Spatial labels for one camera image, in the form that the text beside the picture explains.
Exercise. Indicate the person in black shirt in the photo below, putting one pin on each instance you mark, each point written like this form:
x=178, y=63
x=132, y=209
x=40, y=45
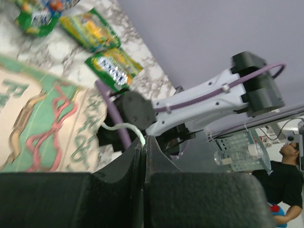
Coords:
x=284, y=183

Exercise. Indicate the yellow green snack bag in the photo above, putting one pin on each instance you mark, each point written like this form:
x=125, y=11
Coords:
x=91, y=30

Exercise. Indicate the green illustrated paper bag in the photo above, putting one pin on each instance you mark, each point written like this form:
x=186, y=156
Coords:
x=49, y=124

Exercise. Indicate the green Fox's candy bag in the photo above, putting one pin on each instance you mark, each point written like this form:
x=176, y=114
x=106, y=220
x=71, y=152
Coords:
x=114, y=67

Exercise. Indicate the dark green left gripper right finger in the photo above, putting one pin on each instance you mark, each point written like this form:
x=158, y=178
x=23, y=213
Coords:
x=177, y=199

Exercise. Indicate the blue M&M's candy packet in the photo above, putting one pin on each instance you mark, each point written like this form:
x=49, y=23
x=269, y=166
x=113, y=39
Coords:
x=59, y=5

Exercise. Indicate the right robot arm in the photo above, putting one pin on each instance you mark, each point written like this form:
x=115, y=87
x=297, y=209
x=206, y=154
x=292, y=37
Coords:
x=247, y=87

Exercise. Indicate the clear plastic bottle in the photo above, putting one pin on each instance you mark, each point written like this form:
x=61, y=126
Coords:
x=235, y=155

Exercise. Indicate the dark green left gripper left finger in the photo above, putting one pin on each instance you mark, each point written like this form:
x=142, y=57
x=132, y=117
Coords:
x=107, y=198

